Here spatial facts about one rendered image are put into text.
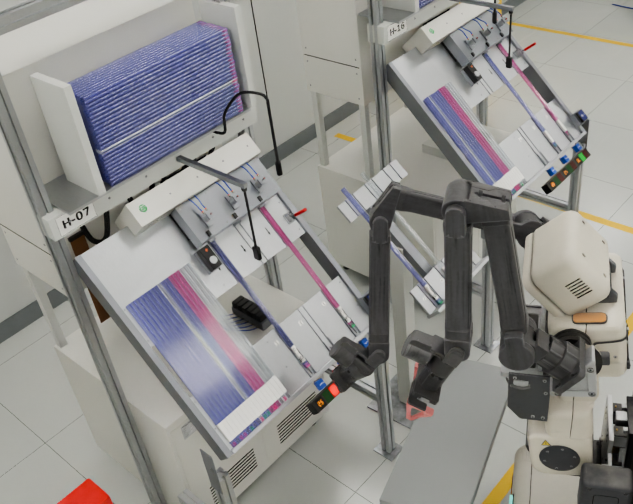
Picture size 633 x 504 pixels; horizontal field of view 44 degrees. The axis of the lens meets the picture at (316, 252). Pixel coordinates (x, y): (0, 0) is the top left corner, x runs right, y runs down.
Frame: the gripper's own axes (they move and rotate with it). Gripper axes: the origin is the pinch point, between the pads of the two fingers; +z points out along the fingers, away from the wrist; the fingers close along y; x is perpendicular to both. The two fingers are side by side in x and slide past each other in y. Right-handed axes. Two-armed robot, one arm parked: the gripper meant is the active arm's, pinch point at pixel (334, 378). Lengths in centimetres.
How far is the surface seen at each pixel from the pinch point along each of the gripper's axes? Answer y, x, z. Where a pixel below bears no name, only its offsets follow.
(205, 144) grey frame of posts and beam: -13, -81, -2
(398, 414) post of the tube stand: -49, 40, 66
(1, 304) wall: 22, -105, 183
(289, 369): 5.7, -10.1, 8.8
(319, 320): -13.3, -15.6, 9.0
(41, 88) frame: 28, -110, -22
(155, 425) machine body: 39, -21, 42
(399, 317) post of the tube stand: -55, 5, 33
